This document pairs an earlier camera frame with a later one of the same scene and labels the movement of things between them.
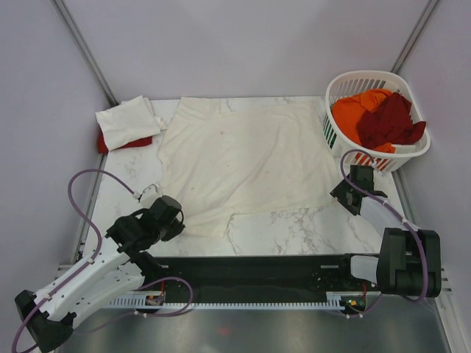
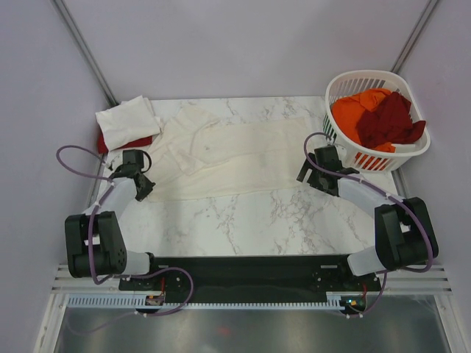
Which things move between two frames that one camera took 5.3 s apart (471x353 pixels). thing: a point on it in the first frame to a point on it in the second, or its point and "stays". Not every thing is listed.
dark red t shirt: (390, 122) stays
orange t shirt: (346, 111) stays
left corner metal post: (84, 48) stays
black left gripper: (177, 228) to (146, 190)
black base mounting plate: (255, 276) stays
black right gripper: (338, 192) to (312, 165)
